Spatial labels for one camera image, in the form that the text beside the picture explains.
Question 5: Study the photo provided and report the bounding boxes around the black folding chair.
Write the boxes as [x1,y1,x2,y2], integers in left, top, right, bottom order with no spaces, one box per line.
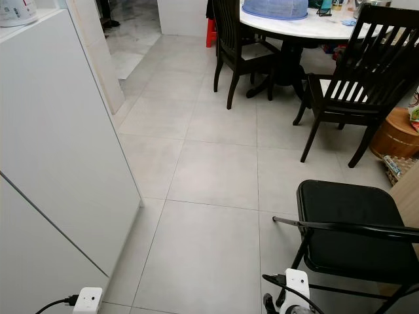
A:
[272,179,419,314]

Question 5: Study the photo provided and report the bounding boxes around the light wooden table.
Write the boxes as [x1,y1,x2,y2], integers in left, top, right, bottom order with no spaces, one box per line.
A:
[389,164,419,257]

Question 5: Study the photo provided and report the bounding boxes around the cardboard egg carton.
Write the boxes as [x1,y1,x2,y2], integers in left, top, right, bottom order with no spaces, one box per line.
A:
[382,154,419,186]

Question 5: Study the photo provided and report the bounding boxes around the dark wooden dining chair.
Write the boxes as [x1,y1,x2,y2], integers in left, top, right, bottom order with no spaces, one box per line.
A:
[210,0,280,111]
[293,5,419,169]

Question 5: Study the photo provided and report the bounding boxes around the brown wooden bucket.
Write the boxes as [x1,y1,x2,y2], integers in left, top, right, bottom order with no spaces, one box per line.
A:
[369,106,419,160]

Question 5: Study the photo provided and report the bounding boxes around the red green plastic bag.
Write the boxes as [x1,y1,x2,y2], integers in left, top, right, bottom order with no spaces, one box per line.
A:
[409,92,419,133]

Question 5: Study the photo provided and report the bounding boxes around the white cabinet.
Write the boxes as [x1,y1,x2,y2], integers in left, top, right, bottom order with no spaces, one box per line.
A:
[0,8,143,314]

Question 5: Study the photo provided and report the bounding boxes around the round white dining table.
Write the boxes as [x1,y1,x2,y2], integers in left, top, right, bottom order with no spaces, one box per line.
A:
[239,4,419,100]

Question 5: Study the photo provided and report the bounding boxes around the red plastic stool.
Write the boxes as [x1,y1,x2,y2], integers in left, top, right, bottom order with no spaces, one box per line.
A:
[206,18,219,48]

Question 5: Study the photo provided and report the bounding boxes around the blue mesh food cover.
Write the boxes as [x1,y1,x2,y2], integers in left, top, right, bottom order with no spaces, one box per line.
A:
[242,0,310,21]

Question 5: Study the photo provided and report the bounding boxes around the silver kettle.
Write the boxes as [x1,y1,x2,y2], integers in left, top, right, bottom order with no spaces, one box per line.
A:
[352,0,390,22]

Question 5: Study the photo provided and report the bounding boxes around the person's dark legs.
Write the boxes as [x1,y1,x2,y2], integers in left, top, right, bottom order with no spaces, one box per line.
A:
[96,0,122,29]

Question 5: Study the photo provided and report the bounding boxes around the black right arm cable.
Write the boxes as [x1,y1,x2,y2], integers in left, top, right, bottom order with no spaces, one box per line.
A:
[261,273,325,314]

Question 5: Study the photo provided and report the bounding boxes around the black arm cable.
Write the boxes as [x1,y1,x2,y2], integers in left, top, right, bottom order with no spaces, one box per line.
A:
[35,295,80,314]
[261,273,325,314]

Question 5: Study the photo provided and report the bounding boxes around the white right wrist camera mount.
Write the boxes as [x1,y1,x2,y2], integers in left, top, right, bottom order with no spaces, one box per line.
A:
[284,268,312,314]

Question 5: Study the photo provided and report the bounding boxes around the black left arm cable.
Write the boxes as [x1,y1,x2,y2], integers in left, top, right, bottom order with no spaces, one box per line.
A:
[35,295,80,314]

